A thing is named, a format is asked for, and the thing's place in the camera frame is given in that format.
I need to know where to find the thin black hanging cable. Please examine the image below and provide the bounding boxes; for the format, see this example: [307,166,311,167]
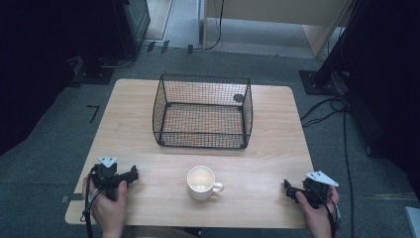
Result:
[192,0,226,53]

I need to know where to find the person's right hand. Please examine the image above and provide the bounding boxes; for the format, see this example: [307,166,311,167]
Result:
[294,185,341,234]

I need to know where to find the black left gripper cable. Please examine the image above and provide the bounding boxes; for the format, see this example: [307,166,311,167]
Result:
[79,172,107,238]

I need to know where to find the black floor cable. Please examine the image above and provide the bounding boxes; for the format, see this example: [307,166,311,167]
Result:
[299,93,356,238]

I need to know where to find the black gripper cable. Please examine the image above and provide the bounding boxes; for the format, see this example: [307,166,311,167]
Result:
[79,172,107,238]
[306,184,343,238]

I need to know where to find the light wooden furniture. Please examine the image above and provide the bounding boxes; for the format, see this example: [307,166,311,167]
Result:
[201,0,354,60]

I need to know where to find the grey tape strip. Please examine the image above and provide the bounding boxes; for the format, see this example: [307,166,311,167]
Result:
[60,193,85,204]

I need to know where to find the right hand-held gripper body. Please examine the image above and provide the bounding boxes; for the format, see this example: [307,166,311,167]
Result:
[300,170,340,210]

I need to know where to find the white cup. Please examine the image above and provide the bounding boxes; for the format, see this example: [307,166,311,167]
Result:
[186,165,225,202]

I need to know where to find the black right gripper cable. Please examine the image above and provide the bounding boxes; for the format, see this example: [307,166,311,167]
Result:
[306,184,343,238]

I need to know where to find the white box corner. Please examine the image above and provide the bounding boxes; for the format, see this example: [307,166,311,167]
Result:
[403,205,420,238]

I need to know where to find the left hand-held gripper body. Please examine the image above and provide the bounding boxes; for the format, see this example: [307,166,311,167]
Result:
[90,156,130,201]

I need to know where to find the dark cabinet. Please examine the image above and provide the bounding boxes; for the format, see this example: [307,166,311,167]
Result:
[110,0,152,60]

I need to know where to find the black flat base plate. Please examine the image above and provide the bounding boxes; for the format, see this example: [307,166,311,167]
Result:
[71,55,116,86]

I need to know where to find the black wire mesh basket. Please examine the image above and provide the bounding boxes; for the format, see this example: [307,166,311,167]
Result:
[152,73,255,150]

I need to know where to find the person's left hand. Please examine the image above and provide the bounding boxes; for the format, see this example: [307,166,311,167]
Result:
[81,175,129,232]

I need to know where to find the black stand with base plate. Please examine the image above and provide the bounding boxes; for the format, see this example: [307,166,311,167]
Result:
[298,0,365,97]

